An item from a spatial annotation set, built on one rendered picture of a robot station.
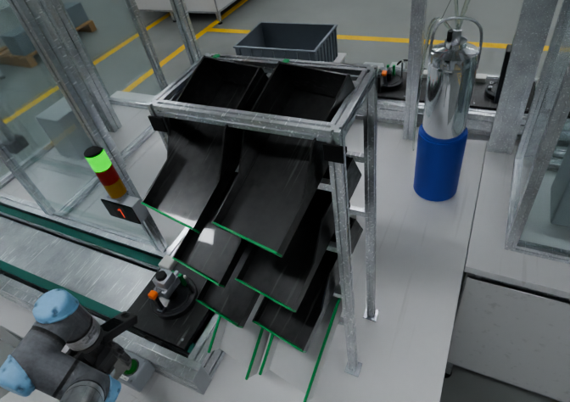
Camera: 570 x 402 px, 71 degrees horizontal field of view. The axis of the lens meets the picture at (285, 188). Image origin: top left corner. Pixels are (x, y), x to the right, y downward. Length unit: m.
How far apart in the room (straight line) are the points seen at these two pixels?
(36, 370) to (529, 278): 1.29
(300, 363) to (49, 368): 0.53
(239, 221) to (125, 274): 0.91
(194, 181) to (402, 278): 0.84
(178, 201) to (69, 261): 1.00
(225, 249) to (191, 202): 0.15
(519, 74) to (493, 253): 0.62
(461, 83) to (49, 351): 1.21
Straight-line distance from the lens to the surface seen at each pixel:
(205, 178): 0.71
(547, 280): 1.46
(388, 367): 1.22
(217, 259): 0.82
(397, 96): 1.94
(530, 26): 1.58
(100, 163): 1.17
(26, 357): 0.97
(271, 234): 0.62
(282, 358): 1.07
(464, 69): 1.28
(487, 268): 1.43
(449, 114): 1.35
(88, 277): 1.59
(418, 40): 1.62
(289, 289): 0.75
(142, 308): 1.33
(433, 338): 1.27
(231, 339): 1.12
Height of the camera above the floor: 1.99
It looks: 43 degrees down
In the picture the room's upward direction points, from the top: 12 degrees counter-clockwise
